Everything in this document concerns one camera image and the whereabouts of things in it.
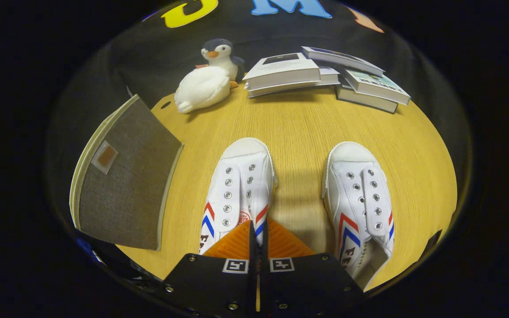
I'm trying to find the plain white book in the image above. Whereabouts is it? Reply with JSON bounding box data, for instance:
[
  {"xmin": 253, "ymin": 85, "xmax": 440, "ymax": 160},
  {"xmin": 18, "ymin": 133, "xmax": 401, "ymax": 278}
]
[{"xmin": 246, "ymin": 66, "xmax": 342, "ymax": 99}]

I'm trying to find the book with teal cover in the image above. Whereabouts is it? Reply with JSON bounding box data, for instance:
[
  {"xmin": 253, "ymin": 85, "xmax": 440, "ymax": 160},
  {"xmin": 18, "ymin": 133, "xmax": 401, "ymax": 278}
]
[{"xmin": 342, "ymin": 68, "xmax": 411, "ymax": 106}]

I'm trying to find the white plush toy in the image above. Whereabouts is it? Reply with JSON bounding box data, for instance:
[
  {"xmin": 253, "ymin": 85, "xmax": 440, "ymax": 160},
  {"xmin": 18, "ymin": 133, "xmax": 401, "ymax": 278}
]
[{"xmin": 174, "ymin": 66, "xmax": 233, "ymax": 114}]

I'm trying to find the book with blue photo cover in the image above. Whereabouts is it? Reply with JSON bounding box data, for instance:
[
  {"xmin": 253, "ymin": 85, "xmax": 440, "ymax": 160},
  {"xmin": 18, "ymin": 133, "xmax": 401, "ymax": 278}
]
[{"xmin": 301, "ymin": 46, "xmax": 386, "ymax": 77}]

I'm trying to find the grey fabric storage box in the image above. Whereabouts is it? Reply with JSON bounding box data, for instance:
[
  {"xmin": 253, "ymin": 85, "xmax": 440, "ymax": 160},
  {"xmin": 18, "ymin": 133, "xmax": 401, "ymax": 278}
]
[{"xmin": 69, "ymin": 94, "xmax": 185, "ymax": 251}]

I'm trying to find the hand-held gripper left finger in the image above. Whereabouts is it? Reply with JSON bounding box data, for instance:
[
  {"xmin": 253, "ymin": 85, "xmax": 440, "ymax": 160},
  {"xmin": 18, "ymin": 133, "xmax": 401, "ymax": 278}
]
[{"xmin": 161, "ymin": 220, "xmax": 259, "ymax": 318}]

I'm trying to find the white shoe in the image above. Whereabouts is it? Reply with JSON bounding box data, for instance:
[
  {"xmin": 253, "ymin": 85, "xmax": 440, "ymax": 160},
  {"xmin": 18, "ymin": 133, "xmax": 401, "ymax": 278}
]
[
  {"xmin": 198, "ymin": 137, "xmax": 278, "ymax": 256},
  {"xmin": 322, "ymin": 141, "xmax": 395, "ymax": 290}
]

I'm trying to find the black book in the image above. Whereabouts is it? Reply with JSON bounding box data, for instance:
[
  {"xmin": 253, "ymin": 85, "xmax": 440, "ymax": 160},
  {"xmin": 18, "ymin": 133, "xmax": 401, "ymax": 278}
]
[{"xmin": 336, "ymin": 83, "xmax": 399, "ymax": 114}]

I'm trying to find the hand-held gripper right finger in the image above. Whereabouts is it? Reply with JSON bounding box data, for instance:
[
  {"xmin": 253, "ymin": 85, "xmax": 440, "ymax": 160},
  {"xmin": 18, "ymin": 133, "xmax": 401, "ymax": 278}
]
[{"xmin": 261, "ymin": 217, "xmax": 365, "ymax": 318}]

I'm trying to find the black backdrop cloth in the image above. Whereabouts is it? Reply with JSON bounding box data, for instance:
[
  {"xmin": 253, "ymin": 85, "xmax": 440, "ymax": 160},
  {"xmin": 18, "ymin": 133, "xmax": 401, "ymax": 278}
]
[{"xmin": 47, "ymin": 0, "xmax": 472, "ymax": 186}]

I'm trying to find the penguin plush toy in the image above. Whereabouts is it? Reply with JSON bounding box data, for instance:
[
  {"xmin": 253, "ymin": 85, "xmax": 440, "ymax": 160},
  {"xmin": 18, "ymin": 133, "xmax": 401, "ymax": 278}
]
[{"xmin": 195, "ymin": 38, "xmax": 246, "ymax": 89}]

